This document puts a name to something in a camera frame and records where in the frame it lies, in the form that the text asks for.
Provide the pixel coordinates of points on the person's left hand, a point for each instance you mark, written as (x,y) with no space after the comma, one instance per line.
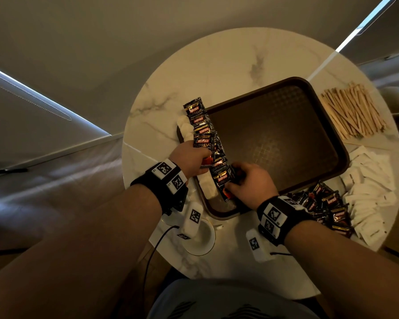
(186,159)

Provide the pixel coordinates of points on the person's right hand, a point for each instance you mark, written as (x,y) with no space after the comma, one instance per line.
(256,189)

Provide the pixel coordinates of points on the person's right thumb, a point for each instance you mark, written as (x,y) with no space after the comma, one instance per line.
(232,188)

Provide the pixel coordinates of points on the person's left fingers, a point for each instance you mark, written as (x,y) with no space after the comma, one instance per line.
(206,156)

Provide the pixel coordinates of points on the single black red coffee sachet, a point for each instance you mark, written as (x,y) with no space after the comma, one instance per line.
(222,180)
(203,141)

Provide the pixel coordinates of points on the person's right forearm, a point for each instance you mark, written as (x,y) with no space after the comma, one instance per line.
(345,272)

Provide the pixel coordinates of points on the person's left forearm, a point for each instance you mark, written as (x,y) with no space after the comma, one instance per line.
(86,255)

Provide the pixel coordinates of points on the row of white sachets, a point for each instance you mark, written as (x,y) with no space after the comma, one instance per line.
(186,129)

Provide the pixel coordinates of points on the row of black coffee packets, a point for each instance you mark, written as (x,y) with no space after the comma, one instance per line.
(199,121)

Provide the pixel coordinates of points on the black left wristband with markers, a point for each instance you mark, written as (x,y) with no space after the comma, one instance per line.
(159,186)

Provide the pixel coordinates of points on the black wristband with markers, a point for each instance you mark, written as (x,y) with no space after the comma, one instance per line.
(286,219)
(159,186)

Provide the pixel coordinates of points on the white saucer with gold rim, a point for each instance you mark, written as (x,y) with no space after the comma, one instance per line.
(204,240)

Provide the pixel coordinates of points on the black right wristband with markers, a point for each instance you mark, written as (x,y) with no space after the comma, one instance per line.
(286,219)

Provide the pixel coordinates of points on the brown plastic tray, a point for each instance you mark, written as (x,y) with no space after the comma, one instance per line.
(279,136)

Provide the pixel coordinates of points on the pile of black coffee packets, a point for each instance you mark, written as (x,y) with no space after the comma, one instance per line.
(326,207)

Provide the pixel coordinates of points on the person's grey shorts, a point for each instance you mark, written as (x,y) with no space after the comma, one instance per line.
(229,300)

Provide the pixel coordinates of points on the pile of white sachets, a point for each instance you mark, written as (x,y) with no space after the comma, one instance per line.
(369,192)

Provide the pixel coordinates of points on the pile of wooden stir sticks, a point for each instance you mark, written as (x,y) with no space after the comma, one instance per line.
(354,111)

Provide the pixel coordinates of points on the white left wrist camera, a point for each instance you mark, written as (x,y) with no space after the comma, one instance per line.
(193,220)

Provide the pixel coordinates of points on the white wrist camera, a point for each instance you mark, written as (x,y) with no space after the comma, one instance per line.
(193,220)
(257,245)

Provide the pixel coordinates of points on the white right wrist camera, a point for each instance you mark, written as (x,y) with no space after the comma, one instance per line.
(257,245)

